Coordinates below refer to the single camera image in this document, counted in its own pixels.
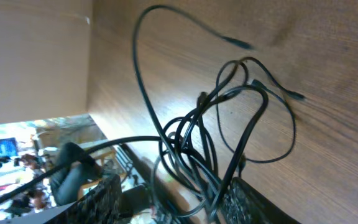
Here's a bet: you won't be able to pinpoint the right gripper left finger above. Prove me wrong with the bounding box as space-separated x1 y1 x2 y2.
46 175 122 224

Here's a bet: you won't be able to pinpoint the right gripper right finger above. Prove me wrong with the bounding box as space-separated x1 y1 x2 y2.
221 177 299 224

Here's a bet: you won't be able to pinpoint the black usb cables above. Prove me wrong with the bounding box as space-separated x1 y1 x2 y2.
131 4 306 222

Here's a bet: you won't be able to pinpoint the right camera black cable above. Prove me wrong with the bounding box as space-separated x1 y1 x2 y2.
0 135 167 213

